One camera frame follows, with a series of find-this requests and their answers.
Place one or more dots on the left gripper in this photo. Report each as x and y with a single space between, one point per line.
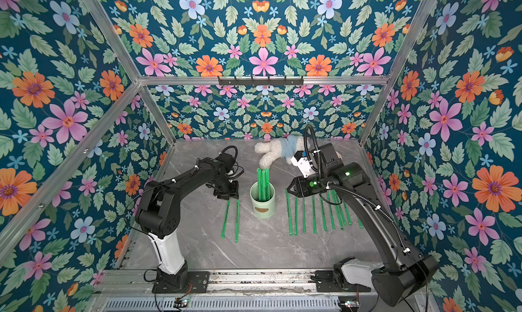
234 192

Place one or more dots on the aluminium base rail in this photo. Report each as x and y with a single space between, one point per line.
221 281

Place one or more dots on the light green storage cup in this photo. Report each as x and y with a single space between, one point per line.
263 209

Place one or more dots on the bundle of green wrapped straws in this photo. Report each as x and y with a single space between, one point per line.
263 185

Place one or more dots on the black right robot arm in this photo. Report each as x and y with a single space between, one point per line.
403 269

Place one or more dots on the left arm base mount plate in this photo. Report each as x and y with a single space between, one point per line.
192 282

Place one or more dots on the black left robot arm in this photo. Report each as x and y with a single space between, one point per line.
159 211

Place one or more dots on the white plush teddy bear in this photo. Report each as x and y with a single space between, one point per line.
279 148

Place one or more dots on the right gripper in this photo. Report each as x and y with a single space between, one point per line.
302 189

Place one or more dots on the white vented cable duct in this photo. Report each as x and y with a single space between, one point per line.
225 304

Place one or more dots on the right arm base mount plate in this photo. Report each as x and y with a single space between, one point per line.
326 281

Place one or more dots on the black wall hook rack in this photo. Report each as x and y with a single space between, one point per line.
260 81

